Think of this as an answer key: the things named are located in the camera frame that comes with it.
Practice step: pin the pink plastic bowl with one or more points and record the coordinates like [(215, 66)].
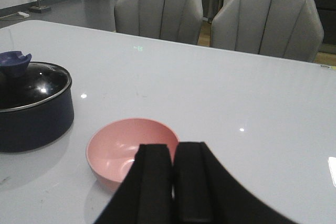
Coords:
[(111, 151)]

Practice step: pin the floor stand with pole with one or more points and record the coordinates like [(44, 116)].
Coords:
[(39, 8)]

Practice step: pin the left grey upholstered chair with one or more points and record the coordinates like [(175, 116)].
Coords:
[(171, 20)]

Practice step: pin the glass lid with blue knob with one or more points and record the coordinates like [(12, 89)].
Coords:
[(26, 83)]

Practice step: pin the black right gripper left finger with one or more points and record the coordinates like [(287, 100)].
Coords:
[(145, 195)]

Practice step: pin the right grey upholstered chair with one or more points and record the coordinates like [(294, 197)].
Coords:
[(289, 29)]

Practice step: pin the grey upholstered chair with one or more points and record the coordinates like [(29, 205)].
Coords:
[(171, 20), (289, 29)]

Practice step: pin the white power strip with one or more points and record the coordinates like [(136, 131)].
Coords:
[(26, 15)]

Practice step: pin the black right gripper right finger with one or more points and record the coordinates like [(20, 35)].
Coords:
[(205, 192)]

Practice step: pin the dark blue saucepan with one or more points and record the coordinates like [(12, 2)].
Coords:
[(35, 127)]

